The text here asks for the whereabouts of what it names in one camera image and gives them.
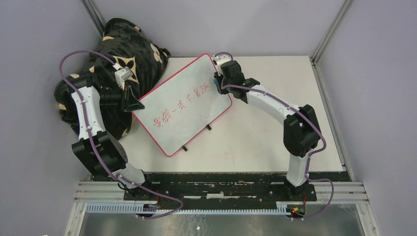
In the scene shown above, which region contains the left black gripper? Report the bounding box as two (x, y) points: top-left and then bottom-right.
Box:
(99, 82), (145, 112)

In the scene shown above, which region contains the red framed whiteboard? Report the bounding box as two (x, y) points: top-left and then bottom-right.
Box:
(133, 54), (232, 157)

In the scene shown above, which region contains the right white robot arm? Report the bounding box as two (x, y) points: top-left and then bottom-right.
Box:
(213, 58), (324, 201)

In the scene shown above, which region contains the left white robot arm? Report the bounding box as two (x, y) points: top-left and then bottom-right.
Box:
(64, 77), (155, 200)

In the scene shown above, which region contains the black floral plush blanket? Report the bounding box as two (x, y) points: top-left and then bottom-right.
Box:
(54, 18), (171, 140)

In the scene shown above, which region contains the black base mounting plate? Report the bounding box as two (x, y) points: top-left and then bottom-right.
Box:
(118, 173), (317, 210)

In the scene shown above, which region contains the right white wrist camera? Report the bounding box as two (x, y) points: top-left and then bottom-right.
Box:
(212, 55), (233, 69)

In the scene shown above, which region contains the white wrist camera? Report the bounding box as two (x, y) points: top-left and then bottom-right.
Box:
(212, 55), (233, 69)
(114, 67), (133, 89)

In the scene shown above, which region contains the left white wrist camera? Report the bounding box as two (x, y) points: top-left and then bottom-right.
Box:
(114, 67), (133, 89)

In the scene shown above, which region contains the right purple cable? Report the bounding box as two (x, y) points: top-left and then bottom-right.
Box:
(213, 52), (334, 220)

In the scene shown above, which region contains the aluminium frame rail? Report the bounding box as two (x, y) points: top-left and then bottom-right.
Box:
(74, 181), (369, 205)

